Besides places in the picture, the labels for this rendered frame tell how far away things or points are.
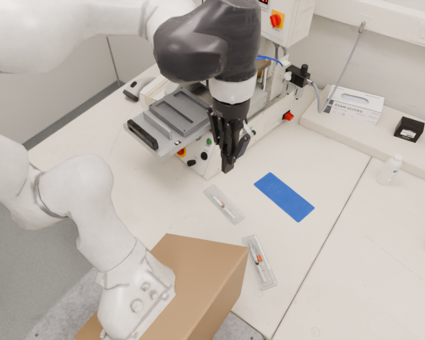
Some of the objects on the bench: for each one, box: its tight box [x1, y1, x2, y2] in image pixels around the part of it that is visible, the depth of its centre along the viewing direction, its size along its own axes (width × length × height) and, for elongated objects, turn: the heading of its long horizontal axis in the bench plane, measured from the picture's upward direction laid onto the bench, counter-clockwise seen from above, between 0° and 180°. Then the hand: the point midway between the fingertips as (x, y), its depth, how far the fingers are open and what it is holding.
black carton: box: [393, 116, 425, 143], centre depth 137 cm, size 6×9×7 cm
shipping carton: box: [140, 74, 170, 110], centre depth 157 cm, size 19×13×9 cm
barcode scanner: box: [123, 77, 157, 102], centre depth 162 cm, size 20×8×8 cm, turn 144°
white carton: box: [323, 84, 385, 126], centre depth 147 cm, size 12×23×7 cm, turn 66°
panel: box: [174, 131, 216, 178], centre depth 131 cm, size 2×30×19 cm, turn 44°
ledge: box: [299, 84, 425, 186], centre depth 141 cm, size 30×84×4 cm, turn 54°
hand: (228, 160), depth 79 cm, fingers closed
